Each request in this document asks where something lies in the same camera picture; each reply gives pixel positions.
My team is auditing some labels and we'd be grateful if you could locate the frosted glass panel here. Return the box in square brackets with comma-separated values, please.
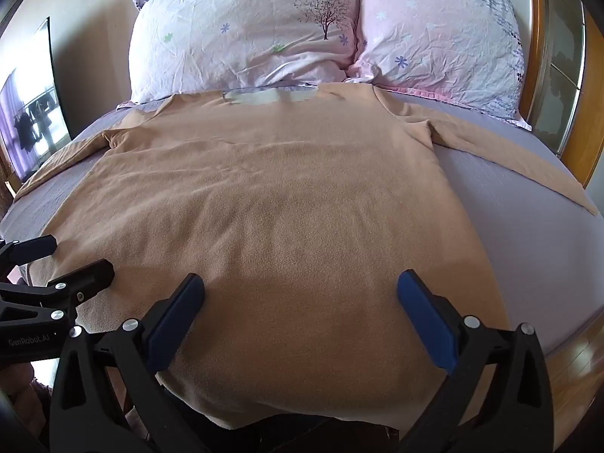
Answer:
[538, 0, 588, 156]

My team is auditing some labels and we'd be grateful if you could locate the pink floral pillow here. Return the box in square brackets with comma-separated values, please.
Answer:
[347, 0, 533, 131]

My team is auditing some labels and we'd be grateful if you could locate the black flat screen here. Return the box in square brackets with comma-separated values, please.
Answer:
[0, 16, 74, 185]

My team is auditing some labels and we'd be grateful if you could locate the floral pillow with tree print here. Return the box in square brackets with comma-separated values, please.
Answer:
[128, 0, 360, 105]

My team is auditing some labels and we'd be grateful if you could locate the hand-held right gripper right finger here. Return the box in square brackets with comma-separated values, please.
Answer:
[397, 269, 556, 453]

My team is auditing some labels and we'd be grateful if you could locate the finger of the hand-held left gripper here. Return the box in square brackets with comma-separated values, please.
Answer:
[0, 235, 58, 286]
[45, 259, 116, 314]

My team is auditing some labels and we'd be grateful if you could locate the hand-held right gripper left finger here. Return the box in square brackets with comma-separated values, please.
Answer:
[49, 273, 209, 453]

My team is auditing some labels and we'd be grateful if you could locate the lavender bed sheet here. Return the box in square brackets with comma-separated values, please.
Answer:
[0, 86, 604, 358]

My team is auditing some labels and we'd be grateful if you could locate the wooden headboard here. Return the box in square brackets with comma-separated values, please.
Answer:
[446, 0, 604, 188]

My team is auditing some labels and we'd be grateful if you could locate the tan long-sleeve shirt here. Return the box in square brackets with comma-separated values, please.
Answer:
[13, 82, 599, 428]

